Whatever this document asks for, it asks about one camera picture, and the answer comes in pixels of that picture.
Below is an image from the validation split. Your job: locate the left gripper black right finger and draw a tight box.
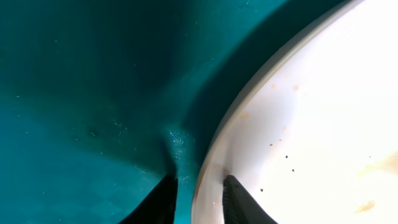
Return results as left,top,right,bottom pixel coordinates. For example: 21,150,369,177
222,175,277,224

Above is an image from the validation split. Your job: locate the teal plastic tray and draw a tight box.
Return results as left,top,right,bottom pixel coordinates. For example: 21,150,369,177
0,0,355,224

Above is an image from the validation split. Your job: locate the white plate with red stain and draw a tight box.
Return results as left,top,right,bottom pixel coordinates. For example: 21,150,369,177
191,0,397,224

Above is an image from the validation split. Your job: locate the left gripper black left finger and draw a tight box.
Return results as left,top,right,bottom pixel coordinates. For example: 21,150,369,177
119,175,178,224

